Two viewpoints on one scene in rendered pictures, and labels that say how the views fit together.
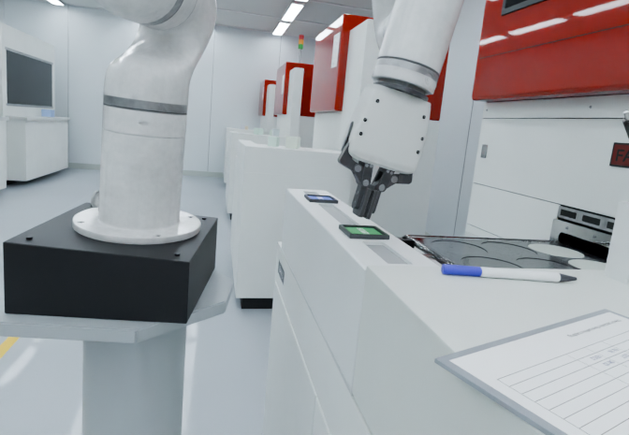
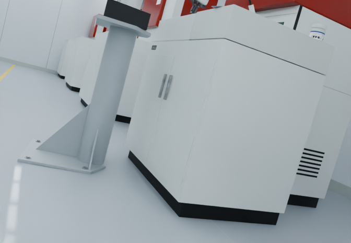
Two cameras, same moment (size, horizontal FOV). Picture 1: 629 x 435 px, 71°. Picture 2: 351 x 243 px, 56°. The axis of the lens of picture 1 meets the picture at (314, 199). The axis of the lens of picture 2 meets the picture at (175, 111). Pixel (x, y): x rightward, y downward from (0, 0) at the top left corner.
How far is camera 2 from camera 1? 1.40 m
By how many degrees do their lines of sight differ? 13
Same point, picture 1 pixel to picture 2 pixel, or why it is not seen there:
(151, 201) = (138, 0)
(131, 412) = (121, 57)
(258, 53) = not seen: outside the picture
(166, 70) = not seen: outside the picture
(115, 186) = not seen: outside the picture
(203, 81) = (54, 7)
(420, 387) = (207, 19)
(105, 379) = (116, 46)
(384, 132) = not seen: outside the picture
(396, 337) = (203, 16)
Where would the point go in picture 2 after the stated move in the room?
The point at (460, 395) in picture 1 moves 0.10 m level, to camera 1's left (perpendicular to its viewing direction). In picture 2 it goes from (213, 12) to (193, 6)
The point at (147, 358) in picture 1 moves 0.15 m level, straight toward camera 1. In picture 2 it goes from (128, 43) to (139, 44)
